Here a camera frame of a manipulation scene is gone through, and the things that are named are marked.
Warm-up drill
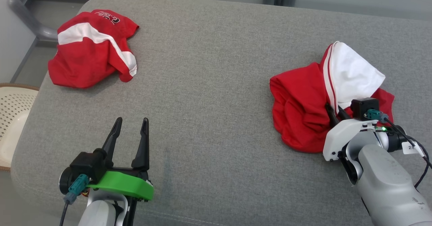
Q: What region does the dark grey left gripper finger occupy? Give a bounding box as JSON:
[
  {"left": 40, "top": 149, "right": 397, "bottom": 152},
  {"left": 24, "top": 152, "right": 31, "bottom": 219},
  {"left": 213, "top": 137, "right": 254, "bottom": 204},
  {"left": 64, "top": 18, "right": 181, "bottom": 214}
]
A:
[
  {"left": 101, "top": 117, "right": 123, "bottom": 167},
  {"left": 131, "top": 117, "right": 150, "bottom": 171}
]

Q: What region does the black cable teal plug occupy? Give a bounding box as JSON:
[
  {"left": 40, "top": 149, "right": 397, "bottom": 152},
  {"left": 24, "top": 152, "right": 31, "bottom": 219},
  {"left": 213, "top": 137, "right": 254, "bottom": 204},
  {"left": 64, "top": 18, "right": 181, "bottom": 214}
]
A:
[
  {"left": 367, "top": 109, "right": 432, "bottom": 189},
  {"left": 60, "top": 174, "right": 91, "bottom": 226}
]

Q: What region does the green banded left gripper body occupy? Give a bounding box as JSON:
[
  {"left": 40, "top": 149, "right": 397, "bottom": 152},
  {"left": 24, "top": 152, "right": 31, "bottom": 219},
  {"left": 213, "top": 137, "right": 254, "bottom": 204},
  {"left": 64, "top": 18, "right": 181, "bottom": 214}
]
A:
[{"left": 87, "top": 167, "right": 155, "bottom": 202}]

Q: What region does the cream perforated laundry basket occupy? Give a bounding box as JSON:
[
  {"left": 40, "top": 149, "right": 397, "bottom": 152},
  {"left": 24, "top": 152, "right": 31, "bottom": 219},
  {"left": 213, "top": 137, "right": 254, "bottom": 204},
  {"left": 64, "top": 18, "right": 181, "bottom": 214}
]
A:
[{"left": 0, "top": 83, "right": 40, "bottom": 172}]

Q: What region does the black left cable teal plug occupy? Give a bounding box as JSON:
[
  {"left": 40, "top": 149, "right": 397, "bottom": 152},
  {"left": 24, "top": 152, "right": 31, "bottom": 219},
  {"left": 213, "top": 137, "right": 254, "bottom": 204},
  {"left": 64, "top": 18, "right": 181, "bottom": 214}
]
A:
[{"left": 60, "top": 174, "right": 91, "bottom": 226}]

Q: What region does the red shirt with wide white stripe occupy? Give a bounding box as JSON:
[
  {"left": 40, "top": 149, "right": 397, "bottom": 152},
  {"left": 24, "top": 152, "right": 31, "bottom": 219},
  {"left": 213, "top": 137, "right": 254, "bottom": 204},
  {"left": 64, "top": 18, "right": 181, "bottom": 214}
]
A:
[{"left": 47, "top": 9, "right": 140, "bottom": 89}]

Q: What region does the red jersey with striped trim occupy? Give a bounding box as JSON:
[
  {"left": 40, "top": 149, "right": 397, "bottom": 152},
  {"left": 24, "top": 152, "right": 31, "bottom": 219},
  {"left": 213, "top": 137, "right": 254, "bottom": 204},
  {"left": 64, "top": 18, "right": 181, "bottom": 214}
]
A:
[{"left": 269, "top": 41, "right": 395, "bottom": 153}]

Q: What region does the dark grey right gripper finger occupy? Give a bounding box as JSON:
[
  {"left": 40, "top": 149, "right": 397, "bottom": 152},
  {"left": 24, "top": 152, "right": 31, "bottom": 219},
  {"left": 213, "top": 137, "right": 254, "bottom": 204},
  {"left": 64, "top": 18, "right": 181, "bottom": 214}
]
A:
[
  {"left": 325, "top": 103, "right": 340, "bottom": 128},
  {"left": 338, "top": 106, "right": 352, "bottom": 123}
]

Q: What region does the white cable label tag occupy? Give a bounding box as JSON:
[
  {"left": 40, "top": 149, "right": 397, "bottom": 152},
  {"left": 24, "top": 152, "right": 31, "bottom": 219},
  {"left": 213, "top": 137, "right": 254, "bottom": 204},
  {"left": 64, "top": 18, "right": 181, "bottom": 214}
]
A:
[{"left": 402, "top": 141, "right": 426, "bottom": 156}]

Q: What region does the grey fabric sofa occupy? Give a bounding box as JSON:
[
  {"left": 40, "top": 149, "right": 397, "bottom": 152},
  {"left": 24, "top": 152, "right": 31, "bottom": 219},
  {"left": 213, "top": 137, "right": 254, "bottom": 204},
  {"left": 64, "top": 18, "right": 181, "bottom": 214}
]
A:
[{"left": 10, "top": 0, "right": 432, "bottom": 226}]

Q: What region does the grey metal pipe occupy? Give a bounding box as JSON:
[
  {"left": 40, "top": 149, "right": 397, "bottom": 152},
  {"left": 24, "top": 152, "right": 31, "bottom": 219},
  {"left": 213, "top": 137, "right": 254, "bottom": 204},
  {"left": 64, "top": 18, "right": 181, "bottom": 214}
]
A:
[{"left": 7, "top": 0, "right": 58, "bottom": 41}]

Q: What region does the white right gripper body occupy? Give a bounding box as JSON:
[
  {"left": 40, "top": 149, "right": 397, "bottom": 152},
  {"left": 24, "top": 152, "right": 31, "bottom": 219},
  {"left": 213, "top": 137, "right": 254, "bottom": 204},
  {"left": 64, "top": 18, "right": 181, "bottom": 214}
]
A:
[{"left": 322, "top": 118, "right": 378, "bottom": 162}]

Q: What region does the black right cable teal plug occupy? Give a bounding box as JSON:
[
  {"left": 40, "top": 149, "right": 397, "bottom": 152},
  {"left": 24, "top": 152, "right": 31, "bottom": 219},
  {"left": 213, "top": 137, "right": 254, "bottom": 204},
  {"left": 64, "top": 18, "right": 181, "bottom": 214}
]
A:
[{"left": 367, "top": 109, "right": 432, "bottom": 189}]

